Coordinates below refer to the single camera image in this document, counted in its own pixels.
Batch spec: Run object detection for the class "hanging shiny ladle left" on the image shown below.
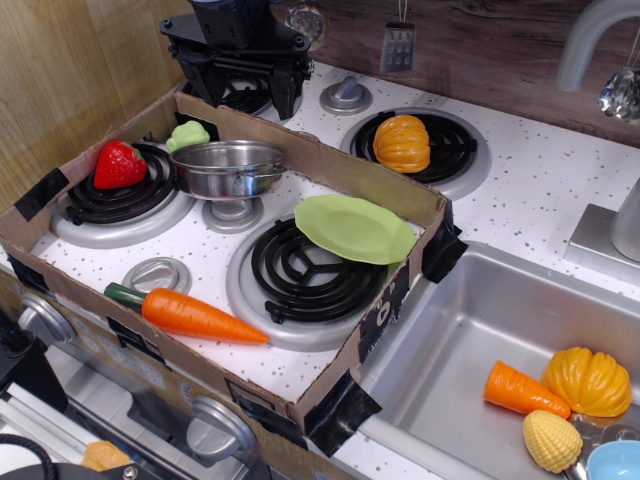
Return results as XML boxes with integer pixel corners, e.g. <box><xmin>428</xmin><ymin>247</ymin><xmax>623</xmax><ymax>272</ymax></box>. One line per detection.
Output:
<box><xmin>285</xmin><ymin>0</ymin><xmax>330</xmax><ymax>51</ymax></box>

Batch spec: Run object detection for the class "hanging silver spatula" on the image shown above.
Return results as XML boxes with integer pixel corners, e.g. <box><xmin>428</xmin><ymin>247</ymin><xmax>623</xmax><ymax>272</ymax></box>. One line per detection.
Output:
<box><xmin>379</xmin><ymin>1</ymin><xmax>416</xmax><ymax>74</ymax></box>

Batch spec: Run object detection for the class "orange object bottom left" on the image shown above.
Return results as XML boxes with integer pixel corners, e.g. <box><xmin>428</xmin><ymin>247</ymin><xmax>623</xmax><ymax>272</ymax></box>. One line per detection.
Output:
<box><xmin>80</xmin><ymin>440</ymin><xmax>131</xmax><ymax>472</ymax></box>

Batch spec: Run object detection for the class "front left black burner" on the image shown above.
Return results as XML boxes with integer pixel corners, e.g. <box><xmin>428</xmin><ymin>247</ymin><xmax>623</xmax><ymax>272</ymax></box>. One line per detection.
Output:
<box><xmin>50</xmin><ymin>142</ymin><xmax>195</xmax><ymax>249</ymax></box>

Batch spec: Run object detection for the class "back left black burner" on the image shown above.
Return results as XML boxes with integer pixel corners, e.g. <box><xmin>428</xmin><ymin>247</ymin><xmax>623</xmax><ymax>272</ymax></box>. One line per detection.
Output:
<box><xmin>214</xmin><ymin>70</ymin><xmax>290</xmax><ymax>125</ymax></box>

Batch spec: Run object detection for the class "green plastic plate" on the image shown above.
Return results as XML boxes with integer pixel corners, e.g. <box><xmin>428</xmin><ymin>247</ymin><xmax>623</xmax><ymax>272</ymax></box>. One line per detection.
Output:
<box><xmin>294</xmin><ymin>194</ymin><xmax>417</xmax><ymax>265</ymax></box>

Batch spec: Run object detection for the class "silver knob front left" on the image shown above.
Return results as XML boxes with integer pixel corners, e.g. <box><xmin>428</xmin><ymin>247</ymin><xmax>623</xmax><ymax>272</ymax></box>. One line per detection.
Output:
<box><xmin>122</xmin><ymin>257</ymin><xmax>192</xmax><ymax>294</ymax></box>

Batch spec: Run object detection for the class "hanging shiny ladle right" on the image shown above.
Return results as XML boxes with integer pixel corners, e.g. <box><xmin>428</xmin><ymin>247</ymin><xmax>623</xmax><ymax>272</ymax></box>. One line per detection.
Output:
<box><xmin>598</xmin><ymin>32</ymin><xmax>639</xmax><ymax>124</ymax></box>

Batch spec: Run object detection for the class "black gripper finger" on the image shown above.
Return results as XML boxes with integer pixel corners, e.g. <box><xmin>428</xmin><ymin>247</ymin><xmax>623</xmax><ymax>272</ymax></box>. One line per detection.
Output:
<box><xmin>175</xmin><ymin>49</ymin><xmax>232</xmax><ymax>107</ymax></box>
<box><xmin>269</xmin><ymin>55</ymin><xmax>313</xmax><ymax>120</ymax></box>

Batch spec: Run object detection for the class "silver oven knob left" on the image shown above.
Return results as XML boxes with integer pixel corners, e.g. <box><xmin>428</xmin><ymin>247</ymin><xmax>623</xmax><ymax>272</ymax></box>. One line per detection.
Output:
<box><xmin>18</xmin><ymin>293</ymin><xmax>77</xmax><ymax>346</ymax></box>

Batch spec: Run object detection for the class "silver knob under pot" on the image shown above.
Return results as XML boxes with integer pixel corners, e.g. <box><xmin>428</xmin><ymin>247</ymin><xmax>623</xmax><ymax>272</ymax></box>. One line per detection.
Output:
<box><xmin>202</xmin><ymin>198</ymin><xmax>264</xmax><ymax>234</ymax></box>

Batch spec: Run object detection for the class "yellow toy corn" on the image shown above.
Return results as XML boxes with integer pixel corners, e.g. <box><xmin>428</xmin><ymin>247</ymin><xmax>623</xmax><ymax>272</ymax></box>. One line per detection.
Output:
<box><xmin>523</xmin><ymin>410</ymin><xmax>583</xmax><ymax>474</ymax></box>

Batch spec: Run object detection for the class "silver faucet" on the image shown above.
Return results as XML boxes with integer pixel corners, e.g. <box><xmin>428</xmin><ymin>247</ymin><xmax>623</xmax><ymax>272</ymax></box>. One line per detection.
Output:
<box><xmin>554</xmin><ymin>0</ymin><xmax>640</xmax><ymax>264</ymax></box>

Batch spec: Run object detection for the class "light blue plastic bowl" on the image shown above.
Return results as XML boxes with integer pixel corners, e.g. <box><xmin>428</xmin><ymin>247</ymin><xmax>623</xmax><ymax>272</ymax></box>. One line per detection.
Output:
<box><xmin>587</xmin><ymin>440</ymin><xmax>640</xmax><ymax>480</ymax></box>

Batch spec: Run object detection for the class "black burner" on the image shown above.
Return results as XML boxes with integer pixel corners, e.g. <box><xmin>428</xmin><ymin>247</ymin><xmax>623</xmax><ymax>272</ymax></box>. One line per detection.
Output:
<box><xmin>214</xmin><ymin>70</ymin><xmax>290</xmax><ymax>125</ymax></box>
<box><xmin>50</xmin><ymin>142</ymin><xmax>195</xmax><ymax>249</ymax></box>
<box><xmin>225</xmin><ymin>215</ymin><xmax>391</xmax><ymax>352</ymax></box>
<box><xmin>340</xmin><ymin>107</ymin><xmax>491</xmax><ymax>201</ymax></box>

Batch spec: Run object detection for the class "brown cardboard fence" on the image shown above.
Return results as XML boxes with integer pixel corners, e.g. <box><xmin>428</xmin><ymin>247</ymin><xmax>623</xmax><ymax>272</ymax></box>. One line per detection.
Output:
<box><xmin>1</xmin><ymin>93</ymin><xmax>465</xmax><ymax>456</ymax></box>

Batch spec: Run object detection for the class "back right black burner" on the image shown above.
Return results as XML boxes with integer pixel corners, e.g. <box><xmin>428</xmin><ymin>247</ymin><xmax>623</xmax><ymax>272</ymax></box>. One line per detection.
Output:
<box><xmin>340</xmin><ymin>107</ymin><xmax>491</xmax><ymax>201</ymax></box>

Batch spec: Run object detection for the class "hanging shiny ladle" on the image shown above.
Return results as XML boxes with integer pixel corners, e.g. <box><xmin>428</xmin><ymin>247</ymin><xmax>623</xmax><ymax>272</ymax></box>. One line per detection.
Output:
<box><xmin>598</xmin><ymin>32</ymin><xmax>639</xmax><ymax>124</ymax></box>
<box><xmin>285</xmin><ymin>0</ymin><xmax>330</xmax><ymax>51</ymax></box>

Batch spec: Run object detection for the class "black cable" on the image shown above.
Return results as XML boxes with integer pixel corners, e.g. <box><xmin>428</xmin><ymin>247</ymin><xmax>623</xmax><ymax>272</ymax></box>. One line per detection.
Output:
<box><xmin>0</xmin><ymin>432</ymin><xmax>56</xmax><ymax>480</ymax></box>

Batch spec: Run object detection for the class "small steel pot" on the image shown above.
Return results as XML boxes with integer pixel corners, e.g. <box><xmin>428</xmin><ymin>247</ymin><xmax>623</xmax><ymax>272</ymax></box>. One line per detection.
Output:
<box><xmin>170</xmin><ymin>140</ymin><xmax>286</xmax><ymax>200</ymax></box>

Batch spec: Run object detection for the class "front right black burner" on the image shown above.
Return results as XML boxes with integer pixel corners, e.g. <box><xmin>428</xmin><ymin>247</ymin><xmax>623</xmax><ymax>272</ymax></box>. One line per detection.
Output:
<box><xmin>225</xmin><ymin>215</ymin><xmax>391</xmax><ymax>352</ymax></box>

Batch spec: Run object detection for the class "silver metal sink basin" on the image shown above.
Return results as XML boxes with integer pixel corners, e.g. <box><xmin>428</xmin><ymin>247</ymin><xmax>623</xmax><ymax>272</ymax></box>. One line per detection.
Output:
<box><xmin>360</xmin><ymin>242</ymin><xmax>639</xmax><ymax>479</ymax></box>

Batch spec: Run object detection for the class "orange toy carrot green stem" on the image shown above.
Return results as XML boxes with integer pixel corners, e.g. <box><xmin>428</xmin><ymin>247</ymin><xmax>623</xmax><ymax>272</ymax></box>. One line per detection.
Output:
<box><xmin>104</xmin><ymin>283</ymin><xmax>270</xmax><ymax>345</ymax></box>

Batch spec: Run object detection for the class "silver oven knob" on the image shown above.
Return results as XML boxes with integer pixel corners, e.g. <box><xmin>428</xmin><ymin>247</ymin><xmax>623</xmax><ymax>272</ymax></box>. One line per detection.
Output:
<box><xmin>18</xmin><ymin>293</ymin><xmax>77</xmax><ymax>346</ymax></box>
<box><xmin>185</xmin><ymin>395</ymin><xmax>257</xmax><ymax>467</ymax></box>

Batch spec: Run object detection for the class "silver knob back centre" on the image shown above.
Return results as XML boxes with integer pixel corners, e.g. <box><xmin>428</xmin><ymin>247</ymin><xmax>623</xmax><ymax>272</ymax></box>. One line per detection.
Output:
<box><xmin>320</xmin><ymin>76</ymin><xmax>373</xmax><ymax>116</ymax></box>

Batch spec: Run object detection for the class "yellow-orange toy pumpkin in sink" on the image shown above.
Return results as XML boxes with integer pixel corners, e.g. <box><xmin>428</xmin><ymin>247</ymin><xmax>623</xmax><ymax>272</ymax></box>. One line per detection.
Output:
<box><xmin>541</xmin><ymin>347</ymin><xmax>632</xmax><ymax>418</ymax></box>

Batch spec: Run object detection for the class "light green toy vegetable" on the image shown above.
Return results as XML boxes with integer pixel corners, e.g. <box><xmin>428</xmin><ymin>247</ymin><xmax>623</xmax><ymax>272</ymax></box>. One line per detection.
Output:
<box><xmin>165</xmin><ymin>120</ymin><xmax>210</xmax><ymax>153</ymax></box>

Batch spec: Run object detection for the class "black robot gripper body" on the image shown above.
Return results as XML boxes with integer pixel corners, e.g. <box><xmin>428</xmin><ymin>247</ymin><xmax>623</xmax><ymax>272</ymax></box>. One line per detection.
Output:
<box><xmin>159</xmin><ymin>1</ymin><xmax>311</xmax><ymax>80</ymax></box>

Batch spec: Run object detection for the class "orange toy carrot tip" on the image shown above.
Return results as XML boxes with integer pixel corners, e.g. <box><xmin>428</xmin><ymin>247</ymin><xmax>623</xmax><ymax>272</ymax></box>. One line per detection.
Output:
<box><xmin>483</xmin><ymin>361</ymin><xmax>572</xmax><ymax>419</ymax></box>

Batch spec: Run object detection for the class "silver oven knob right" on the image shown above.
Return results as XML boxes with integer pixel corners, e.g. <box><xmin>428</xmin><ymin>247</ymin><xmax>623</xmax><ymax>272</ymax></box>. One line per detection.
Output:
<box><xmin>185</xmin><ymin>395</ymin><xmax>257</xmax><ymax>467</ymax></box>

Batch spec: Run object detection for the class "red toy strawberry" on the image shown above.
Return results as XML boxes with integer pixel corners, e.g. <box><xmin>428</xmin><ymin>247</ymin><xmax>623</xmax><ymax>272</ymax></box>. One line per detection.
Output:
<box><xmin>93</xmin><ymin>140</ymin><xmax>148</xmax><ymax>190</ymax></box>

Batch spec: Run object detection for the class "orange toy pumpkin on burner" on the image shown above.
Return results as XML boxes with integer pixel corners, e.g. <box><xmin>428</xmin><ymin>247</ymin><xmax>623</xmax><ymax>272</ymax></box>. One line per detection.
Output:
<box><xmin>373</xmin><ymin>115</ymin><xmax>431</xmax><ymax>174</ymax></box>

